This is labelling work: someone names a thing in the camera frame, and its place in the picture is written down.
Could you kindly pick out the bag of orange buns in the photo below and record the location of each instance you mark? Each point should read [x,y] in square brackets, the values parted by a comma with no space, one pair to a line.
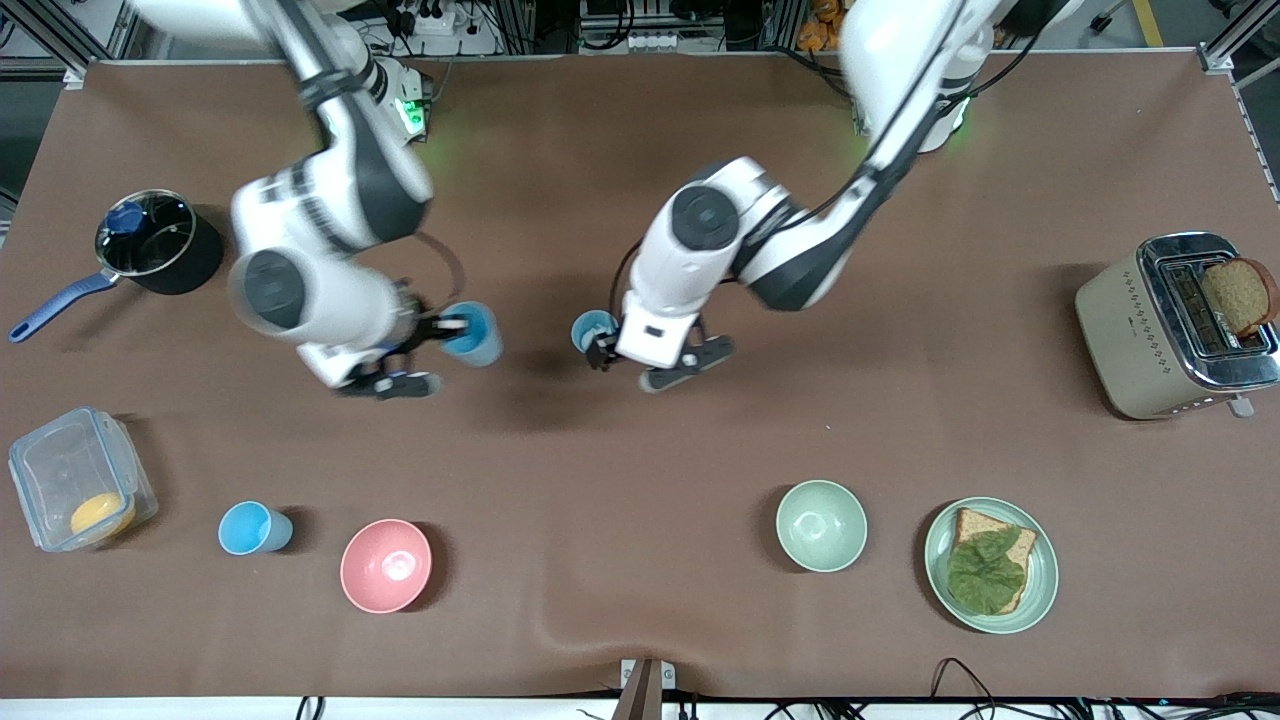
[822,25]

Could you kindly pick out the pale green bowl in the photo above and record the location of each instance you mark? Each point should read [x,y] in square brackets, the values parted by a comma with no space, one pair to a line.
[821,526]

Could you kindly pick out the beige metal toaster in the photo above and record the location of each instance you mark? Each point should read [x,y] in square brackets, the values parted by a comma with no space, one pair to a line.
[1125,340]

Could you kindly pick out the brown bread slice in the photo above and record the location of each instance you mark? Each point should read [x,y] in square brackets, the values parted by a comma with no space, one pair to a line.
[975,522]

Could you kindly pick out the aluminium frame post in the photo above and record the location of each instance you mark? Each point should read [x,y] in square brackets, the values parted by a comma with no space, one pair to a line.
[60,35]
[1235,45]

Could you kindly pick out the glass lid blue knob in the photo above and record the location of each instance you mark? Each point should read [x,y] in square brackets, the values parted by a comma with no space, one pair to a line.
[150,235]

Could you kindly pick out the metal table edge bracket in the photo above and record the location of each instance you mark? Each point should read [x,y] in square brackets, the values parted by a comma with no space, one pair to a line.
[647,685]

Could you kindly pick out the blue plastic cup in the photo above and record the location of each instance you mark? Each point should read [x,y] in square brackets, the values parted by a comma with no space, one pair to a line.
[482,340]
[250,528]

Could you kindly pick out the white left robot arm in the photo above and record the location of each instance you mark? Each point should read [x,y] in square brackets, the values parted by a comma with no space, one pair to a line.
[760,230]

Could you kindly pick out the pink bowl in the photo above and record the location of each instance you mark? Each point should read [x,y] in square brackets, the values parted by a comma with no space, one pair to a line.
[385,566]

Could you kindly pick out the green lettuce leaf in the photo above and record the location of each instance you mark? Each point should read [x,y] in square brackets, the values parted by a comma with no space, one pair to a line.
[985,575]

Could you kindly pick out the white power strip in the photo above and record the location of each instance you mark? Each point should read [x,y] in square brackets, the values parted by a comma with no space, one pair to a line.
[435,20]
[650,42]

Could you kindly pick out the blue cup with white contents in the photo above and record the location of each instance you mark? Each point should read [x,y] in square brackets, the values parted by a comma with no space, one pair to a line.
[590,325]

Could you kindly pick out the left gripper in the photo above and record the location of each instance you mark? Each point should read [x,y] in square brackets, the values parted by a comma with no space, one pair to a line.
[604,350]

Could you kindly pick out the pale green plate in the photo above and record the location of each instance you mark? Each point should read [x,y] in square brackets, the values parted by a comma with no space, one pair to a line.
[1040,580]

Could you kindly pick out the yellow round food piece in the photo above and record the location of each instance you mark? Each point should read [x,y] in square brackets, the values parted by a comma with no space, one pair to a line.
[102,515]

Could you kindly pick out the brown toast slice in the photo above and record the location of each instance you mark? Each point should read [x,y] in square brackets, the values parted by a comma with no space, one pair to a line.
[1240,295]

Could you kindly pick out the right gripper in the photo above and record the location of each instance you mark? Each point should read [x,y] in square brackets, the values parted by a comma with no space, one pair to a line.
[423,327]

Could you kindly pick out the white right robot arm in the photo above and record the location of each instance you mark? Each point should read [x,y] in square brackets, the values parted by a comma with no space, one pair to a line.
[330,220]

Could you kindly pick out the clear plastic container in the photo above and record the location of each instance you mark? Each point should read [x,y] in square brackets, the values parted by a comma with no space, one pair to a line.
[60,465]

